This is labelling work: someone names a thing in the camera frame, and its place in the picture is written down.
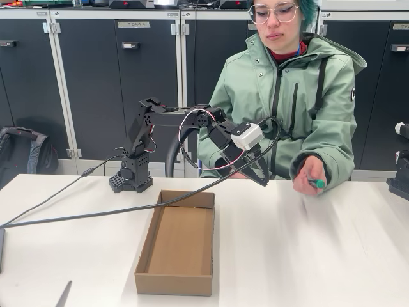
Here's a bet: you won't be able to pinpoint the green permanent marker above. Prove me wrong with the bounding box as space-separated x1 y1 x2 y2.
305 177 327 189

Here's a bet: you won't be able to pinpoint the person right forearm green sleeve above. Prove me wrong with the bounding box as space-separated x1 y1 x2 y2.
197 130 231 178

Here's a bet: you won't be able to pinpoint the person left forearm green sleeve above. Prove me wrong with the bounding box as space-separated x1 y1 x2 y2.
289 127 356 193

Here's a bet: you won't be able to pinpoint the person torso in green jacket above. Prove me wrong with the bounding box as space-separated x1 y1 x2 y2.
197 31 368 193

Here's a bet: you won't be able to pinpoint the person head with teal hair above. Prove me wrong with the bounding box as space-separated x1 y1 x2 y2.
247 0 320 55

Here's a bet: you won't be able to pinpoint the person left hand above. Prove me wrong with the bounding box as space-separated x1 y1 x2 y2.
292 158 330 196

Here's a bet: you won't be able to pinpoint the blue chair with black armrests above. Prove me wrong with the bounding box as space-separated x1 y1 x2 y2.
165 130 203 178

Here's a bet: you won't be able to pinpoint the open cardboard box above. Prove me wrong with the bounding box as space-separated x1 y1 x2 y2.
134 189 215 297

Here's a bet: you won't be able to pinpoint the dark red turtleneck collar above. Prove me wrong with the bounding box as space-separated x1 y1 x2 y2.
268 43 307 63

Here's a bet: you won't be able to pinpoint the black case with red triangle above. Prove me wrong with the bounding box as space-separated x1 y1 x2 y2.
219 0 253 10
108 0 156 9

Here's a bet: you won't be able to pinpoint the grey tape label Team 4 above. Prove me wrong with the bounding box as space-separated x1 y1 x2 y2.
117 20 151 28

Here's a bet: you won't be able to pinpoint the black backpack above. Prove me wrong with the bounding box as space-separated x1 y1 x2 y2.
0 126 59 189

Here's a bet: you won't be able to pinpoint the grey slanted bar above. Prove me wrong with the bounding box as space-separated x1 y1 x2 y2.
54 280 73 307

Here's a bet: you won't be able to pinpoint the dark grey flat device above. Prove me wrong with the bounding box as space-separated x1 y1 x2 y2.
0 227 7 274

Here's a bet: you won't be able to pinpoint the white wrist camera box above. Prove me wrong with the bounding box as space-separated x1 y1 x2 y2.
229 122 265 151

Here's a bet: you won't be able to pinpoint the red white servo wire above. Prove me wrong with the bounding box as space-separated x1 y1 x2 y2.
177 108 234 170

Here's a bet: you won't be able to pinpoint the grey cable with connector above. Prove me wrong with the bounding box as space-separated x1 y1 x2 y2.
0 155 124 226

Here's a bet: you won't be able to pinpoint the clear frame glasses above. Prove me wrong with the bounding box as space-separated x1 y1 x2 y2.
248 2 300 25

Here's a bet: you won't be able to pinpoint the thick grey camera cable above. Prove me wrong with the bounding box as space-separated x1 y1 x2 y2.
0 114 282 230

